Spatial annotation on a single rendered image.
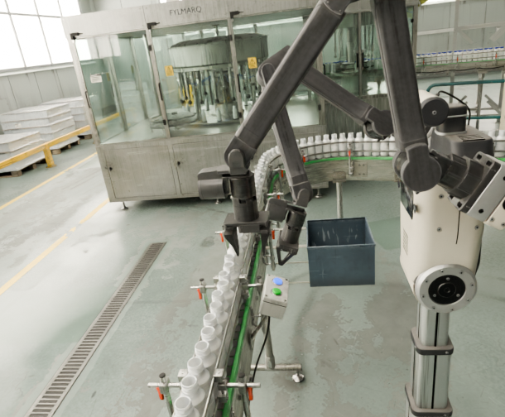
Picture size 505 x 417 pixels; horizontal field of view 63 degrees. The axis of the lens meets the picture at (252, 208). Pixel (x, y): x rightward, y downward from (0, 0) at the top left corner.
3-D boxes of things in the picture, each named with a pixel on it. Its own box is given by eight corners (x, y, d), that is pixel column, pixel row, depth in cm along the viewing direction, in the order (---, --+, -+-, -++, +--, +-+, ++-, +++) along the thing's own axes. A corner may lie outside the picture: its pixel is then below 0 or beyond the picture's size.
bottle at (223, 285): (231, 332, 135) (224, 289, 128) (217, 327, 138) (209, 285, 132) (242, 322, 139) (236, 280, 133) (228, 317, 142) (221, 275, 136)
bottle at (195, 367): (210, 398, 110) (200, 349, 104) (220, 413, 105) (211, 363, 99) (189, 409, 107) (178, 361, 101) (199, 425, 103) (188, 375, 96)
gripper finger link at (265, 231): (271, 261, 96) (268, 224, 93) (242, 261, 97) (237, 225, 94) (274, 246, 102) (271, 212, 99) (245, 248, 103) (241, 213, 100)
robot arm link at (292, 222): (309, 213, 125) (307, 206, 130) (286, 208, 125) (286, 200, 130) (302, 232, 128) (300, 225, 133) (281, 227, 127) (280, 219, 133)
